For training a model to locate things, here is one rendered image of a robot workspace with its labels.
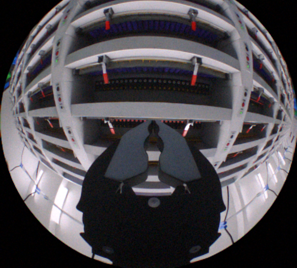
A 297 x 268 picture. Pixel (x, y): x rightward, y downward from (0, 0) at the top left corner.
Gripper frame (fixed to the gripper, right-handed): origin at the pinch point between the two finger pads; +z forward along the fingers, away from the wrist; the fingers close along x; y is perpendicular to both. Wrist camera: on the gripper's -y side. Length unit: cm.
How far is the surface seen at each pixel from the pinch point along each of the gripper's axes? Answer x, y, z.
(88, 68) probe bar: -23.3, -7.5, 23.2
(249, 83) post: 37.0, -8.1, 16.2
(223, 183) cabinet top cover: 82, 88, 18
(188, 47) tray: 9.0, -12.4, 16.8
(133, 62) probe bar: -6.1, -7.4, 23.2
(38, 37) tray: -73, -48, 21
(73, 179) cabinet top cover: -84, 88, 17
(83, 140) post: -30.3, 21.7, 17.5
